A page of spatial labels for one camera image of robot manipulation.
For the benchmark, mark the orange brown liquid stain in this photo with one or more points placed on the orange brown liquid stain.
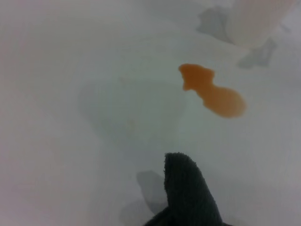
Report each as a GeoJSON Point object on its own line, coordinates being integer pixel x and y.
{"type": "Point", "coordinates": [211, 94]}

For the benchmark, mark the dark rag with loop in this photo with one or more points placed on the dark rag with loop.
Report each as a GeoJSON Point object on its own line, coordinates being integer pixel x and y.
{"type": "Point", "coordinates": [185, 193]}

